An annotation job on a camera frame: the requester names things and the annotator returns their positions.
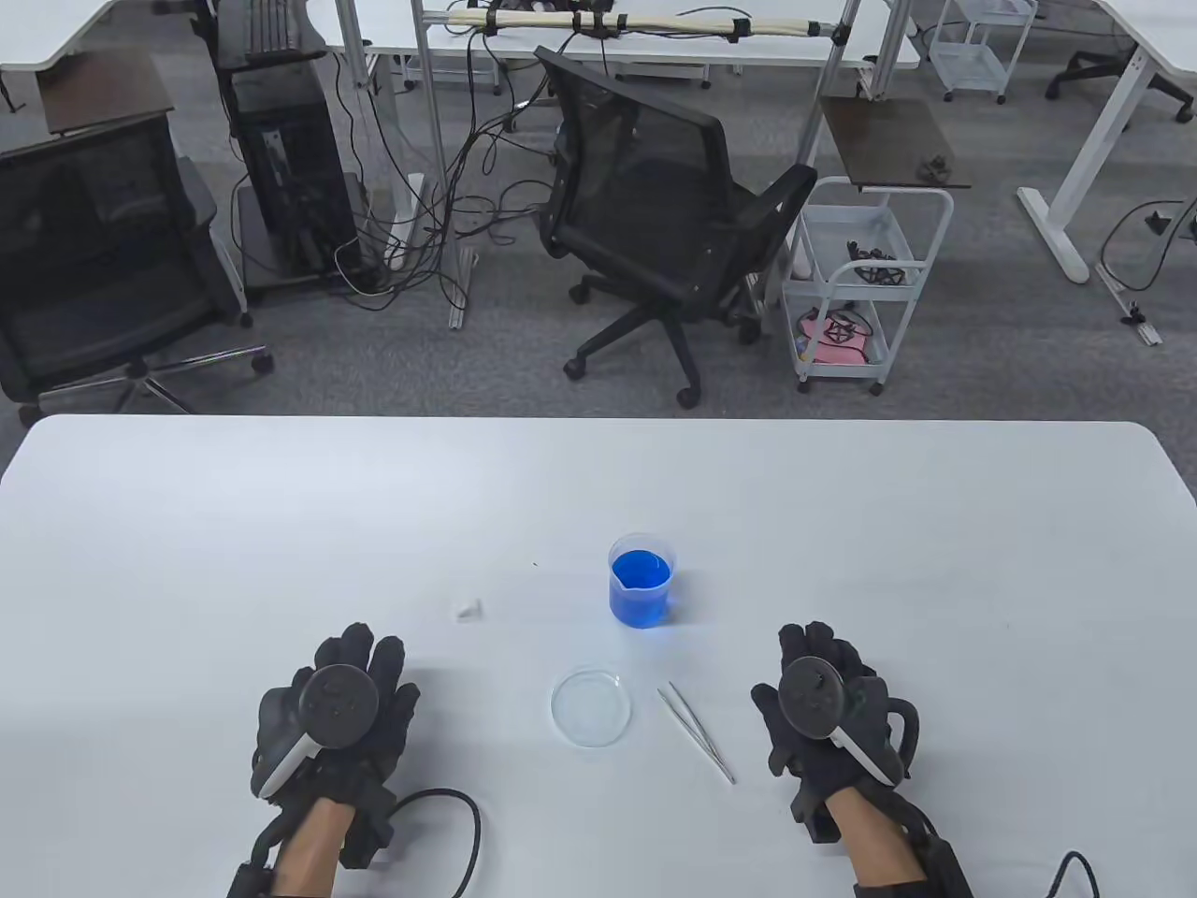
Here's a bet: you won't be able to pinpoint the black looped floor cable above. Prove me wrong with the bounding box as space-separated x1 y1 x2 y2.
1099 195 1197 293

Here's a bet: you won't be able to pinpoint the black wrist sensor unit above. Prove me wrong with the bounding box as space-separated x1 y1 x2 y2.
227 784 398 898
795 804 975 898

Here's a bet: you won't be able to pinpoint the white desk with white leg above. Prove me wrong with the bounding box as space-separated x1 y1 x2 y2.
1017 0 1197 284

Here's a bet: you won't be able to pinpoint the black chair base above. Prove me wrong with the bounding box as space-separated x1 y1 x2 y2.
1045 47 1197 123

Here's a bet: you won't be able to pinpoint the black computer tower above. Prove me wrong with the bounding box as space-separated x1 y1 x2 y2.
227 56 364 282

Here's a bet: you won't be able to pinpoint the black wire frame object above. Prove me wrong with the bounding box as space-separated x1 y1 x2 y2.
846 240 913 284

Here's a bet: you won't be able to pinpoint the person's right hand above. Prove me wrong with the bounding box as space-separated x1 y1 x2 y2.
751 620 922 824

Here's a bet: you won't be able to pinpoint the person's left hand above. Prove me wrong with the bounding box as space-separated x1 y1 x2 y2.
249 622 422 824

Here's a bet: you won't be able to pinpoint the person's left forearm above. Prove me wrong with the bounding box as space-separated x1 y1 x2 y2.
271 795 358 898

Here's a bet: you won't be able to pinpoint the black white right hand controller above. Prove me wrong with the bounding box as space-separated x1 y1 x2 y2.
776 657 906 787

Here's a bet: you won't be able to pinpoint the black chair with chrome base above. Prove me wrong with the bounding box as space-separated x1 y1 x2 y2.
0 117 275 428

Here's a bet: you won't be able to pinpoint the black white left hand controller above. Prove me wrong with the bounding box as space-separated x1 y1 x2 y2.
257 662 381 802

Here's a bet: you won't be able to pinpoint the pink cloth item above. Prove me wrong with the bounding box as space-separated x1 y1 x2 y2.
797 309 889 366

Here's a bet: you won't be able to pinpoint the black white hand controller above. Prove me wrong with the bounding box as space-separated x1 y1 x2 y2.
776 657 906 787
257 662 381 802

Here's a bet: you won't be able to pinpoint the white power strip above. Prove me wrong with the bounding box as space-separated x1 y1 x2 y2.
386 173 426 272

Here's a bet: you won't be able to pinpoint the black left glove cable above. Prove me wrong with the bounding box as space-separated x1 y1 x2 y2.
374 789 483 898

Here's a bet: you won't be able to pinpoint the person's right forearm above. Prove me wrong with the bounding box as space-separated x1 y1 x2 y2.
823 784 929 887

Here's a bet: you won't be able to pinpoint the beige padded rod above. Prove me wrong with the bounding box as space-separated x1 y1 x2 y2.
449 7 840 40

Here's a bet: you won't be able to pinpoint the metal tweezers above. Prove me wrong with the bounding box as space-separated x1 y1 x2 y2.
657 681 737 785

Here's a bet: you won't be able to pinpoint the black glove cable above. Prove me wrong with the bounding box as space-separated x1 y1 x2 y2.
374 789 483 898
1046 849 1116 898

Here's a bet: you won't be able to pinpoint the long white desk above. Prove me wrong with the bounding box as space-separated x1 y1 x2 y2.
304 0 922 71

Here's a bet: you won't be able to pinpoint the dark brown side table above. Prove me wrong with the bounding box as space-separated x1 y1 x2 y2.
36 49 176 137

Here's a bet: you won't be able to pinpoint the black right wrist sensor unit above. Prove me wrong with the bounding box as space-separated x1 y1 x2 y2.
795 804 975 898

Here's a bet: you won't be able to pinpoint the tangle of black floor cables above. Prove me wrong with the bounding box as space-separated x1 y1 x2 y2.
332 56 581 310

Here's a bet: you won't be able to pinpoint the black left wrist sensor unit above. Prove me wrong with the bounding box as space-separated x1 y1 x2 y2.
227 784 398 898

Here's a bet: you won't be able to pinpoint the beaker of blue dye solution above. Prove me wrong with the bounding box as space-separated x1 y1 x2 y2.
608 532 676 630

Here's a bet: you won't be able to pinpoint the clear culture dish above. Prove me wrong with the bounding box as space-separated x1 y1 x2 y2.
550 665 632 748

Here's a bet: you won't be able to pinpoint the white utility cart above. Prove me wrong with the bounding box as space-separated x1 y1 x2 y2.
779 176 955 396

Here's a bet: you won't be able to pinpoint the small white wire cart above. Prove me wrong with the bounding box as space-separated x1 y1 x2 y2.
929 0 1039 104

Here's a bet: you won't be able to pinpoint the black mesh office chair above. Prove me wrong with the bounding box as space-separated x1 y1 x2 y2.
533 45 819 410

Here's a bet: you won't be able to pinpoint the aluminium floor rail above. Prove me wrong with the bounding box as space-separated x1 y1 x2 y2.
1094 262 1163 347

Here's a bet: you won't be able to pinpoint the white desk with curved edge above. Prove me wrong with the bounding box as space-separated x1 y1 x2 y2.
0 0 221 71

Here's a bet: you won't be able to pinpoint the brown side table top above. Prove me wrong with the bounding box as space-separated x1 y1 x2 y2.
820 96 972 193

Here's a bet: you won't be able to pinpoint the black right glove cable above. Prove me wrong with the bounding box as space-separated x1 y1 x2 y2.
1046 849 1116 898

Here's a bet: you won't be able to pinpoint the grey computer stand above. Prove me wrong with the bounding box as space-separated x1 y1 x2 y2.
232 173 384 302

